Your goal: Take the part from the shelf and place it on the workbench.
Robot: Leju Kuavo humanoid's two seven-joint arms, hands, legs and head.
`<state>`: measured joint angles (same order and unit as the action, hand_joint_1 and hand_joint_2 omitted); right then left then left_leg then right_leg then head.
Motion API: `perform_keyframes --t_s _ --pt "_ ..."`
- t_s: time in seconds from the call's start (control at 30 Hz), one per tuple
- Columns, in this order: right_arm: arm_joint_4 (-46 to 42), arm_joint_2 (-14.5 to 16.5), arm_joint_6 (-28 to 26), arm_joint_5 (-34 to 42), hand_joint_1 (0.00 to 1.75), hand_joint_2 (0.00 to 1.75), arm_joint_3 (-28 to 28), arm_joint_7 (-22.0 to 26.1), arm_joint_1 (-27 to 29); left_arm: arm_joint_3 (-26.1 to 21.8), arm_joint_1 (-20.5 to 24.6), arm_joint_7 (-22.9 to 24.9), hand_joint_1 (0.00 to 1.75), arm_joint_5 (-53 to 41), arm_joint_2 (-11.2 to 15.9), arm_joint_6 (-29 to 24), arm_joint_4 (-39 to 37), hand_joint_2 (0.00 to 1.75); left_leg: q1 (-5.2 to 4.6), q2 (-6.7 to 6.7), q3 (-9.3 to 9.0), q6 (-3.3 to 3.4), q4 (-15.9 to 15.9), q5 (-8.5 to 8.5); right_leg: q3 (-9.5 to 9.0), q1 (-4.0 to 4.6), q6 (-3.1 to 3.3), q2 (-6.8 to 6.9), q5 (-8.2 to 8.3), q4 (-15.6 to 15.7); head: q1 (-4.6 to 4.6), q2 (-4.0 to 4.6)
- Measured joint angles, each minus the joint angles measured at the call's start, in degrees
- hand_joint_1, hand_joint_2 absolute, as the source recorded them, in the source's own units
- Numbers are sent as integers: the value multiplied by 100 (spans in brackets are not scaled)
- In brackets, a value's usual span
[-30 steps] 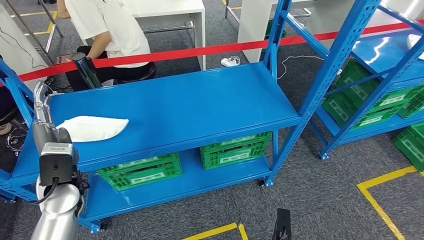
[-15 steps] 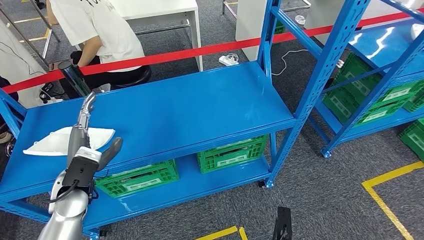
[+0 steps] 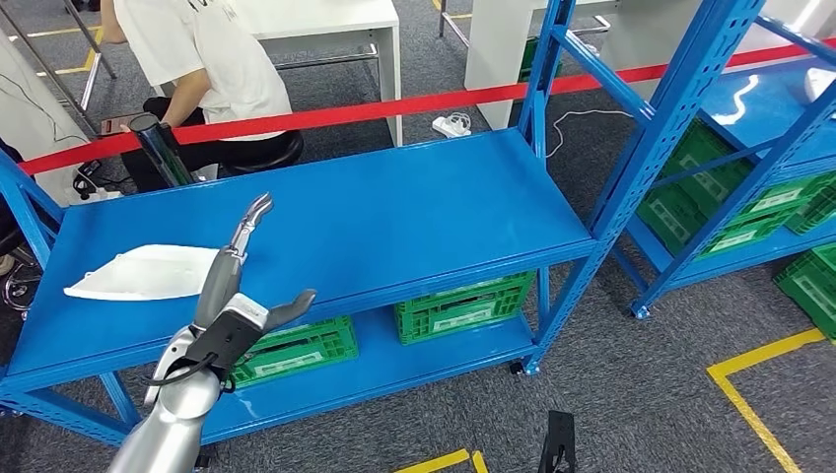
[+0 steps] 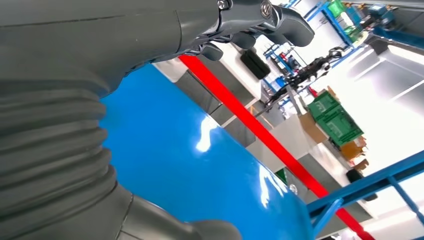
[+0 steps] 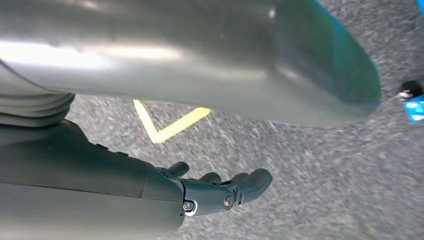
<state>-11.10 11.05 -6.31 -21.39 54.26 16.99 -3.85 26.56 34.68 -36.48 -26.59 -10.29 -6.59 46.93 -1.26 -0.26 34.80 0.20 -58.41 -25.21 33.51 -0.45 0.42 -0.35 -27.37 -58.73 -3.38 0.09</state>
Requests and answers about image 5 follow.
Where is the blue metal shelf rack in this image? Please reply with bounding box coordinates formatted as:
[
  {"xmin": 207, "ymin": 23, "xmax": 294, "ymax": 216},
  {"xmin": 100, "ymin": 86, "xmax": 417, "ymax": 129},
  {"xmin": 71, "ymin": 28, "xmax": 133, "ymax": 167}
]
[{"xmin": 398, "ymin": 0, "xmax": 424, "ymax": 124}]

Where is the yellow floor tape square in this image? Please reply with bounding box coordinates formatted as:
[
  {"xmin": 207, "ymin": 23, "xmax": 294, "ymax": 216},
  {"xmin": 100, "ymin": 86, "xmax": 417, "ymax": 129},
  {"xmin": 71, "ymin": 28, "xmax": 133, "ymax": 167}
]
[{"xmin": 133, "ymin": 99, "xmax": 212, "ymax": 145}]

